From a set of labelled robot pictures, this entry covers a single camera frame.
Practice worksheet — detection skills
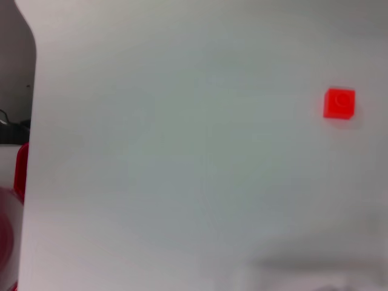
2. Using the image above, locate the small red toy brick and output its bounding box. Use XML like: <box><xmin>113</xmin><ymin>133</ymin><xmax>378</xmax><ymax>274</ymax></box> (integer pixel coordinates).
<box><xmin>322</xmin><ymin>87</ymin><xmax>356</xmax><ymax>120</ymax></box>

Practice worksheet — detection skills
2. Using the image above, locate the red round background object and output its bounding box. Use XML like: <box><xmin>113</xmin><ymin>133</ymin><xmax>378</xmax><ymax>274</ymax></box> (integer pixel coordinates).
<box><xmin>0</xmin><ymin>141</ymin><xmax>30</xmax><ymax>288</ymax></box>

